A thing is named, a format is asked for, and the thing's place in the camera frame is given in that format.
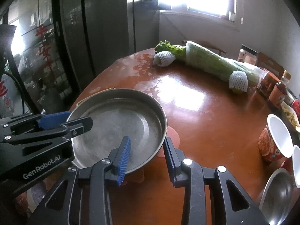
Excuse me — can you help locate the round steel plate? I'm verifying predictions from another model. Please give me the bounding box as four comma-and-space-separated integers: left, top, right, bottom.
68, 89, 167, 174

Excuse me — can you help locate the white paper noodle bowl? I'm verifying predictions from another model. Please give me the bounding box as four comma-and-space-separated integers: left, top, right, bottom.
258, 114, 293, 162

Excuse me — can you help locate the pink pig-shaped plate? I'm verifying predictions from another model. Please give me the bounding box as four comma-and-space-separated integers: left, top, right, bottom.
126, 125, 181, 185

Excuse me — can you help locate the yellow shell-shaped plate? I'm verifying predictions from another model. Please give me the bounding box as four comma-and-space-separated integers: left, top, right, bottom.
76, 87, 116, 107

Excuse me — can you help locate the steel bowl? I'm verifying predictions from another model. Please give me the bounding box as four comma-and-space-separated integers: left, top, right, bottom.
259, 168, 293, 224

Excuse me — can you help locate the white dish of fries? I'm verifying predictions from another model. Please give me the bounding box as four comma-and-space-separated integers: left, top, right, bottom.
281, 102, 299, 133

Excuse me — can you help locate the grey refrigerator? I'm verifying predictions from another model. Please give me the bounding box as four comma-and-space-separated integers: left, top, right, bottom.
52, 0, 160, 95

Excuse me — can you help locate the foam-netted fruit near lettuce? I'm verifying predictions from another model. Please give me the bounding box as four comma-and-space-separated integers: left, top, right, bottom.
153, 51, 176, 67

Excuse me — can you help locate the red box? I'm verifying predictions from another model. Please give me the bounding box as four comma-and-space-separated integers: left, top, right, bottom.
291, 100, 300, 118

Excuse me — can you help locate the brown sauce bottle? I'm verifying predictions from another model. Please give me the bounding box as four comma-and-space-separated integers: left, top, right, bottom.
268, 70, 291, 108

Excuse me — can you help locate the red-lidded sauce jar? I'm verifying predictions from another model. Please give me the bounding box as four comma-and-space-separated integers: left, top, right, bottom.
257, 71, 280, 99

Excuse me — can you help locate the foam-netted fruit near cabbage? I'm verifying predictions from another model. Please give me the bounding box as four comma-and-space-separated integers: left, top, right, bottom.
228, 71, 248, 94

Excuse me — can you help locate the green leafy lettuce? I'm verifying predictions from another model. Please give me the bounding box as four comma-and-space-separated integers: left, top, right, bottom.
154, 40, 187, 62

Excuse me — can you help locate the wooden chair back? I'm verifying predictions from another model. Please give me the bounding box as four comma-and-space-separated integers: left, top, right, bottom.
256, 52, 284, 78

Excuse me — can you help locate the wrapped napa cabbage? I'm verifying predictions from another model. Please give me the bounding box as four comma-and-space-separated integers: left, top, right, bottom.
186, 41, 266, 87

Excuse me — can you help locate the clear jar black lid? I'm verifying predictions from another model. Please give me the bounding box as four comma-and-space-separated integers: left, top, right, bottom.
237, 44, 258, 65

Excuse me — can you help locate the black cable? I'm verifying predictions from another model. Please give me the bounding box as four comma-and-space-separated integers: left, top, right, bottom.
0, 71, 41, 118

